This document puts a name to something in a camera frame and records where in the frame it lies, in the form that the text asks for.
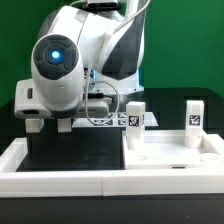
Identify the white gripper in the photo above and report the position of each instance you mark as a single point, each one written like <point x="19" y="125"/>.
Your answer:
<point x="28" y="106"/>

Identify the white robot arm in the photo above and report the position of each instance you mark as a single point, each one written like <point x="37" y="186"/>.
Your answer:
<point x="72" y="40"/>

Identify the white U-shaped obstacle fence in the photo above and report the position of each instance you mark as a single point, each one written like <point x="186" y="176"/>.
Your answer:
<point x="102" y="183"/>

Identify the white fiducial marker sheet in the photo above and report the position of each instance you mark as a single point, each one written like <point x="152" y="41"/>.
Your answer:
<point x="120" y="120"/>

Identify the white square table top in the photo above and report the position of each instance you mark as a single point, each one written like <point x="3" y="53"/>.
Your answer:
<point x="165" y="149"/>

